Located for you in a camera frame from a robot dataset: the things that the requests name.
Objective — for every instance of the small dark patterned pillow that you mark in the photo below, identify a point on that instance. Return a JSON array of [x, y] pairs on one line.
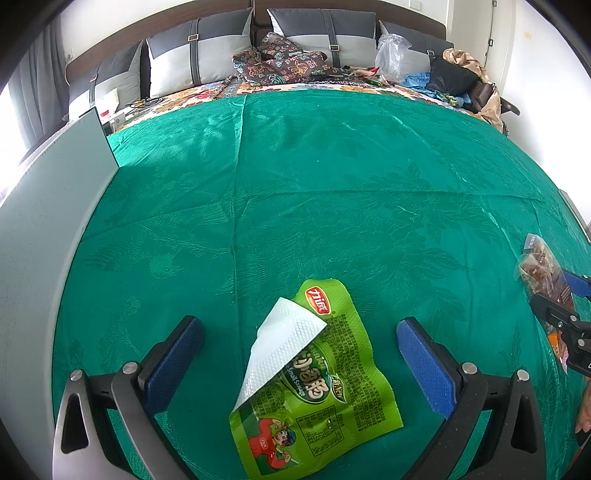
[[277, 46]]

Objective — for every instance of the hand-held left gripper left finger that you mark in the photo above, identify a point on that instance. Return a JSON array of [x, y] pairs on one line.
[[178, 364]]

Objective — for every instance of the orange snack packet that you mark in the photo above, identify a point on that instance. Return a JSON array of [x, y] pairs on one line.
[[538, 272]]

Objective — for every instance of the black bag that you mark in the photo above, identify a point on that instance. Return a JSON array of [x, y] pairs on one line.
[[455, 76]]

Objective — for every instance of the dark wooden chair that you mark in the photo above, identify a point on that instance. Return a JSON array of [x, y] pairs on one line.
[[508, 108]]

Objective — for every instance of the floral bedsheet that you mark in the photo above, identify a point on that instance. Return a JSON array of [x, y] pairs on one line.
[[194, 94]]

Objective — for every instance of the green snack packet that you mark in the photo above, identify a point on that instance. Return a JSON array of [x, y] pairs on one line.
[[332, 392]]

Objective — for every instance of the green bedspread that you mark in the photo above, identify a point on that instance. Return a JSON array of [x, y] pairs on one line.
[[323, 184]]

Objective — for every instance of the person's right hand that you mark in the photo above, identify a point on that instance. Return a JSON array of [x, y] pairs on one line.
[[585, 410]]

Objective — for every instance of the long grey box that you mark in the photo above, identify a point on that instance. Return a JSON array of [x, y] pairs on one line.
[[41, 254]]

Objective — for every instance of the white paper napkin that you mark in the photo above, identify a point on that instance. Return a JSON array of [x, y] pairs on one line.
[[286, 341]]

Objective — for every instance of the clear plastic bag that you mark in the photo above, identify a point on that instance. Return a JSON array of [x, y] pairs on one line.
[[392, 57]]

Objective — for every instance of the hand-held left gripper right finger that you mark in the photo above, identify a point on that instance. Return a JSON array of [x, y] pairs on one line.
[[425, 364]]

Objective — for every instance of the brown headboard panel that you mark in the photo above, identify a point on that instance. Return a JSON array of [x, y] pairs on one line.
[[406, 18], [161, 23]]

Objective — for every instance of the white small box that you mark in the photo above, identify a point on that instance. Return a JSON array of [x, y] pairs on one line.
[[113, 121]]

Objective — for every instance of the beige patterned cloth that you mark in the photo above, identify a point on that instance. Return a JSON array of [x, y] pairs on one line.
[[489, 101]]

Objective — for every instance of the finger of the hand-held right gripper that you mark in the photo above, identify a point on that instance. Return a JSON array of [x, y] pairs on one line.
[[577, 286], [554, 314]]

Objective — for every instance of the pile of small wrappers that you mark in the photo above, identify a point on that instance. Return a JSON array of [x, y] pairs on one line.
[[364, 76]]

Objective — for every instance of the grey curtain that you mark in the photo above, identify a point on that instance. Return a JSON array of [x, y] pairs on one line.
[[37, 92]]

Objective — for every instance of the large dark patterned pillow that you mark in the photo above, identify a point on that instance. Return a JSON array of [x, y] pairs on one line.
[[277, 69]]

